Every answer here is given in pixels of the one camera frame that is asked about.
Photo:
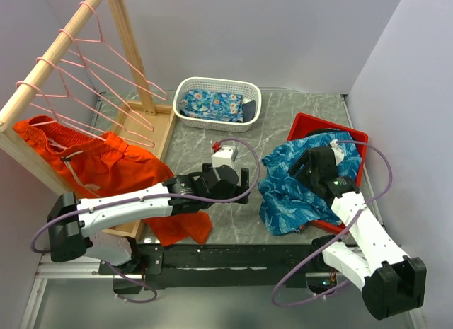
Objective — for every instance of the red plastic bin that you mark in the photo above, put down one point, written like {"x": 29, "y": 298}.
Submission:
{"x": 305, "y": 125}

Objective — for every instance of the dark blue folded cloth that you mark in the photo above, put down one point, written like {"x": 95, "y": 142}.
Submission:
{"x": 249, "y": 110}

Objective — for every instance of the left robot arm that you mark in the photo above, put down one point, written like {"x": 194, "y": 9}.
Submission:
{"x": 77, "y": 227}

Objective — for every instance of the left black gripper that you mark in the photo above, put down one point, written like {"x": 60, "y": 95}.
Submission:
{"x": 239, "y": 190}

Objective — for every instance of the pink wire hanger top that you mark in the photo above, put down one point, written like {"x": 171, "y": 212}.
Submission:
{"x": 142, "y": 84}

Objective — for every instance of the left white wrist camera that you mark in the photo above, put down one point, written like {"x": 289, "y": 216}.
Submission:
{"x": 223, "y": 155}

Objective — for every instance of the white plastic basket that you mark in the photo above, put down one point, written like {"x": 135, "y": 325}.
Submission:
{"x": 248, "y": 90}

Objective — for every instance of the wooden clothes rack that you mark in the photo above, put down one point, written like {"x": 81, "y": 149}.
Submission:
{"x": 74, "y": 92}

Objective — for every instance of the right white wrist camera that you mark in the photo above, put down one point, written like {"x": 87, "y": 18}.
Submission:
{"x": 338, "y": 152}

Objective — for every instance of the pink hanger holding orange shorts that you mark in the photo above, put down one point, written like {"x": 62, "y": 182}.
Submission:
{"x": 57, "y": 117}

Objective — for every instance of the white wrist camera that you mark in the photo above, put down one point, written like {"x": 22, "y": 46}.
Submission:
{"x": 223, "y": 155}
{"x": 338, "y": 152}

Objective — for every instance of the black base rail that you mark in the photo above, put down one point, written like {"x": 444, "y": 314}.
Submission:
{"x": 228, "y": 265}

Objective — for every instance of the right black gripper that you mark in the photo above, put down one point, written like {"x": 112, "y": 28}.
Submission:
{"x": 301, "y": 175}

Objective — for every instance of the blue floral cloth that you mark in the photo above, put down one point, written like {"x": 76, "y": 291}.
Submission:
{"x": 210, "y": 105}

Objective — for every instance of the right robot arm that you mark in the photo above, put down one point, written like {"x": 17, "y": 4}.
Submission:
{"x": 391, "y": 282}

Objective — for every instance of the blue shark print shorts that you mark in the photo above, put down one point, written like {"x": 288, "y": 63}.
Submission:
{"x": 286, "y": 203}

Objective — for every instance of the orange shorts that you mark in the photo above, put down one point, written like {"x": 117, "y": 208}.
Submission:
{"x": 102, "y": 166}

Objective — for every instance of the aluminium frame rail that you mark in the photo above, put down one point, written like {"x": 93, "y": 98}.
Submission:
{"x": 75, "y": 295}

